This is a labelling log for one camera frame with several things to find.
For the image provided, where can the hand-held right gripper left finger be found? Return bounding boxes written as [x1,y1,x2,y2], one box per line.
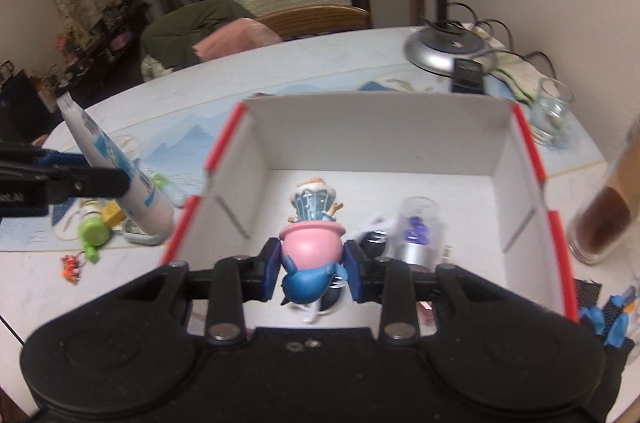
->
[117,238,283,345]

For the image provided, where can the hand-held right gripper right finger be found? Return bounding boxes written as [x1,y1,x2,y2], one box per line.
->
[345,240,551,344]

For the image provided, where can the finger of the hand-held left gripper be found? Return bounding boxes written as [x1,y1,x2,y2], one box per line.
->
[0,145,93,168]
[47,168,130,206]

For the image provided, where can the white blue tube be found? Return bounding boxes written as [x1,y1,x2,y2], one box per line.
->
[56,95,176,237]

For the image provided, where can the small yellow box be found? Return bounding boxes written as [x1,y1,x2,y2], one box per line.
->
[102,203,126,229]

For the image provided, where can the pink blue figurine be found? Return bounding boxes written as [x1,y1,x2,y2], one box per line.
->
[279,177,348,306]

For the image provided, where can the toothpick jar green lid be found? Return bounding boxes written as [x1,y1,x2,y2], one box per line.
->
[77,198,114,250]

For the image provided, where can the white green pen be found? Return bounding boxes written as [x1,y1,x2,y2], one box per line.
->
[149,173,186,208]

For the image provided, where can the clear dome purple flower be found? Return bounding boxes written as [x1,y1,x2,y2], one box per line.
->
[387,198,446,265]

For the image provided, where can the red shoe box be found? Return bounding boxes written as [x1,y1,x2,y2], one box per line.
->
[161,95,581,321]

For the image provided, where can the grey correction tape dispenser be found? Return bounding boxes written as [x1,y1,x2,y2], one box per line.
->
[122,218,168,246]

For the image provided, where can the black television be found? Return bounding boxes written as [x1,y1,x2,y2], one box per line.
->
[0,68,56,144]

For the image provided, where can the red orange charm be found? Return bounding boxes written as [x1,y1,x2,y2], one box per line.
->
[60,254,84,287]

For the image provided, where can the dark wooden cabinet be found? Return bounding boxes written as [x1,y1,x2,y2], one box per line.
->
[30,3,151,104]

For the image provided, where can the floral seat cushion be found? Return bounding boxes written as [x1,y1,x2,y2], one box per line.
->
[141,55,174,82]

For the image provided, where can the green jacket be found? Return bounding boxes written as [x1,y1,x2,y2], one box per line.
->
[141,0,256,68]

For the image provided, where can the pink cloth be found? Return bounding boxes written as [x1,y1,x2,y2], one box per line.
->
[192,18,283,61]

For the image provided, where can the clear drinking glass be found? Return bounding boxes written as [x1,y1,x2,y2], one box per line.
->
[529,78,576,147]

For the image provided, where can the wooden chair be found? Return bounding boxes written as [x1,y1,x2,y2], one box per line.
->
[255,5,373,42]

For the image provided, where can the white green cloth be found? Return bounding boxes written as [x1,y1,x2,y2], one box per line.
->
[482,53,544,104]

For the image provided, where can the brown bottle gold cap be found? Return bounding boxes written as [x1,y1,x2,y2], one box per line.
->
[567,113,640,265]

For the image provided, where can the black blue gloves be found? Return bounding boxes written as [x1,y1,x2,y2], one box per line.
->
[575,278,638,349]

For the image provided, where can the black lamp cable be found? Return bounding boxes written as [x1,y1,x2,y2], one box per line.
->
[425,2,562,80]

